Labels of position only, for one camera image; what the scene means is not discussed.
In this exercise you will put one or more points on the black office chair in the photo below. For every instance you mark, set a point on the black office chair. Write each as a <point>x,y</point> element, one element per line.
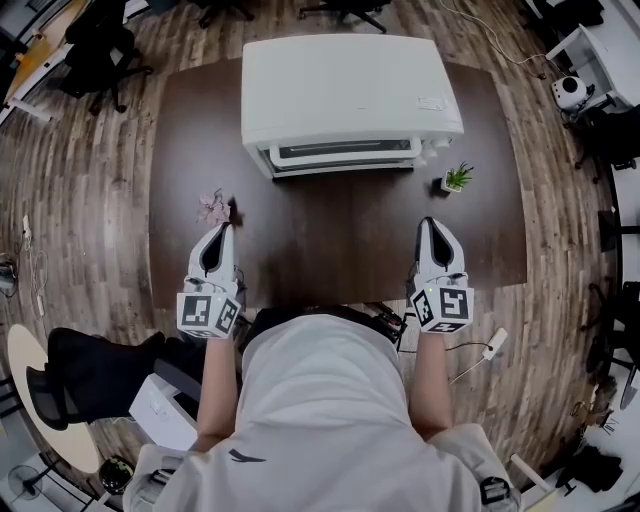
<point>617,340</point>
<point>90,375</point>
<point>610,135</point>
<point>225,10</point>
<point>345,10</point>
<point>570,10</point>
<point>102,55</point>

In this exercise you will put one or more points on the beige round table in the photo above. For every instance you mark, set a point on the beige round table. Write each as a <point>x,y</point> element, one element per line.
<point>30,360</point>

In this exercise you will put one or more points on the black floor fan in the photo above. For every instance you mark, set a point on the black floor fan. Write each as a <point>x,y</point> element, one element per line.
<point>25,482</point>

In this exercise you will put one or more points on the white power strip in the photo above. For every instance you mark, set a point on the white power strip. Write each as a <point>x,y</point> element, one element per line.
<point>495,342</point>
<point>26,225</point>

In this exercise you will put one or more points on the person's right forearm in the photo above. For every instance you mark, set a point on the person's right forearm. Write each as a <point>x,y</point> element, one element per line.
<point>431,385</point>

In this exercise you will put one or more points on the white toaster oven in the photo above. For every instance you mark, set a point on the white toaster oven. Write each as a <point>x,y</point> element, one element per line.
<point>345,85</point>

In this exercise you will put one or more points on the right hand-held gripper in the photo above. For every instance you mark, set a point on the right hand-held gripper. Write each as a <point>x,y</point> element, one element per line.
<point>450,305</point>

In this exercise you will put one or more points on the wooden desk with white legs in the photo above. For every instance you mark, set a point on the wooden desk with white legs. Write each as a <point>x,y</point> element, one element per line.
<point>35,55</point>

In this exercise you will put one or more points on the person's left forearm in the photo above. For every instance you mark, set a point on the person's left forearm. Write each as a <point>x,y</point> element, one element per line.
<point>216,390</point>

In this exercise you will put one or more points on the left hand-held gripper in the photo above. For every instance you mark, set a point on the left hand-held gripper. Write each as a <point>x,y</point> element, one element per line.
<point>200,310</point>

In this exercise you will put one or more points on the pink potted flower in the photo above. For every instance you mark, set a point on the pink potted flower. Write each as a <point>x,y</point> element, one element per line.
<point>214,206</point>

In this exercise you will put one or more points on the green plant in white pot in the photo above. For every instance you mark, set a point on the green plant in white pot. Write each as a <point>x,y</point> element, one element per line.
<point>456,178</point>

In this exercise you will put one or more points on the person's white shirt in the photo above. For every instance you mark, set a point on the person's white shirt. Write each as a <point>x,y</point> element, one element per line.
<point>325,425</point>

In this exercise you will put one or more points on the white round appliance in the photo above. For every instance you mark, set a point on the white round appliance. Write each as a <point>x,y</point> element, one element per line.
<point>570,91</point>

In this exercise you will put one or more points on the white cardboard box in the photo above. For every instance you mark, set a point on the white cardboard box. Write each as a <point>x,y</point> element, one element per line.
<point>160,415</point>

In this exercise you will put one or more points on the white oven door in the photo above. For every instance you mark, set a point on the white oven door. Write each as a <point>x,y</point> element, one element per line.
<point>345,159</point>

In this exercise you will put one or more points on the black bag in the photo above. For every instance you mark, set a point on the black bag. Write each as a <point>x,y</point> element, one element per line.
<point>592,467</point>

